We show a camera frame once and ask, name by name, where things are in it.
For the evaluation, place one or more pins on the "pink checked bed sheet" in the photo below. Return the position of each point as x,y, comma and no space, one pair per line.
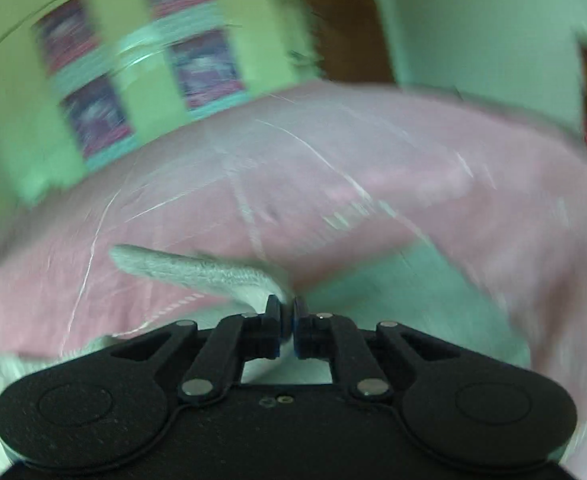
333,160

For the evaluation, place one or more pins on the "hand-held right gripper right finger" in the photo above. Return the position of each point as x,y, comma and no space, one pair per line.
301,335

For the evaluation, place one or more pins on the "cream wardrobe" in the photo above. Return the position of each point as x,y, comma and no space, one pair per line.
123,35

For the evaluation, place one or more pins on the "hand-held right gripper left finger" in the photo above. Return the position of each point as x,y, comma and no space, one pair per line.
275,327

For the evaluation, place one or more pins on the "cream corner shelf unit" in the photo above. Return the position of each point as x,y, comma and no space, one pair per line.
298,30

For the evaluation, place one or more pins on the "brown wooden door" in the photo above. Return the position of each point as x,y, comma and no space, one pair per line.
348,20

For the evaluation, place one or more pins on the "grey pants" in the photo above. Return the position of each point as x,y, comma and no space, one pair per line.
198,270

